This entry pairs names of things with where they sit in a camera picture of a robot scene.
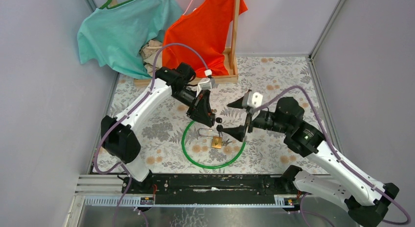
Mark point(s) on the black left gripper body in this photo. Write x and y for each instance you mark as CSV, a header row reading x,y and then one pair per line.
x,y
188,98

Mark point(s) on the green cable lock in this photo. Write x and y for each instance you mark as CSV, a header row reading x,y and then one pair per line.
x,y
198,150

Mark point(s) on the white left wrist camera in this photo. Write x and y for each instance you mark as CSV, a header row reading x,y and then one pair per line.
x,y
206,83

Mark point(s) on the teal t-shirt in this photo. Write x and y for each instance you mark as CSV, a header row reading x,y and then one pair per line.
x,y
115,36

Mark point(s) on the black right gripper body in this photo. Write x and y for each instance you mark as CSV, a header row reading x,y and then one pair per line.
x,y
264,119

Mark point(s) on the wooden clothes rack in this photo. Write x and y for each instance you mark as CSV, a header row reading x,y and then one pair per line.
x,y
229,52

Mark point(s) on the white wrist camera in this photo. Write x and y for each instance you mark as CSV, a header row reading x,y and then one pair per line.
x,y
251,100
206,83

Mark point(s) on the beige crumpled cloth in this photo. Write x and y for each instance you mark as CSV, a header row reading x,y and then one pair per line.
x,y
148,53

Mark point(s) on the pink clothes hanger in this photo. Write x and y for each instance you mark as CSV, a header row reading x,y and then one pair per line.
x,y
188,7

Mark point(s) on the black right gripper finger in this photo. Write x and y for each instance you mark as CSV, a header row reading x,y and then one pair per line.
x,y
237,133
241,103

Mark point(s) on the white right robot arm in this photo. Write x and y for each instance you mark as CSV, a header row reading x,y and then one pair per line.
x,y
365,199

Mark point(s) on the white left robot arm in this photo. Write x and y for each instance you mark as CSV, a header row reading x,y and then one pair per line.
x,y
118,133

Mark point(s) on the brass padlock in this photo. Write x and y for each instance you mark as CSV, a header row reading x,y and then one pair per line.
x,y
216,137

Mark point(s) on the silver keys bunch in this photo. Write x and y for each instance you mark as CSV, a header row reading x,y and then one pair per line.
x,y
227,142

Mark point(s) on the slotted metal cable rail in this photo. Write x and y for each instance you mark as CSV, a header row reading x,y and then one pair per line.
x,y
137,201

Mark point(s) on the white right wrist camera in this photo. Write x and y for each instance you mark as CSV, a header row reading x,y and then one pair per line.
x,y
251,100

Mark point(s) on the orange t-shirt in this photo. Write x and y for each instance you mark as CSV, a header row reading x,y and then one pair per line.
x,y
199,38

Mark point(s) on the black head keys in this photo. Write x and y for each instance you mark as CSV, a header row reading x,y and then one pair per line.
x,y
219,123

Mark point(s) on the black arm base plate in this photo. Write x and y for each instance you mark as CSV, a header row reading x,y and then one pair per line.
x,y
204,187

